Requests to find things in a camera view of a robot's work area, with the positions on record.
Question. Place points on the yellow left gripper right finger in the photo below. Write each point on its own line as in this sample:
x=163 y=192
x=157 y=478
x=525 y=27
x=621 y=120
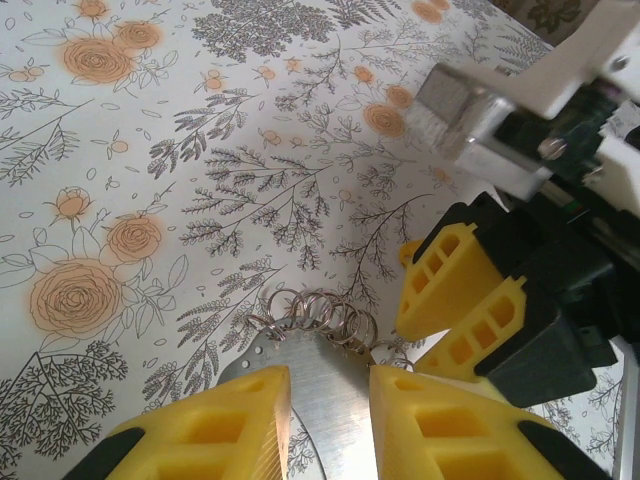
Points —
x=400 y=400

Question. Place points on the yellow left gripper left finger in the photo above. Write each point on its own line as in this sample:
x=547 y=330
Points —
x=240 y=400

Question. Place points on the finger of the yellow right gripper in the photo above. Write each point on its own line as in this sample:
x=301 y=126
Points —
x=445 y=367
x=465 y=285

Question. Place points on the metal keyring holder plate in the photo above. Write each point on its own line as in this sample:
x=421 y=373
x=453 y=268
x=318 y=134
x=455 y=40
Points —
x=325 y=400

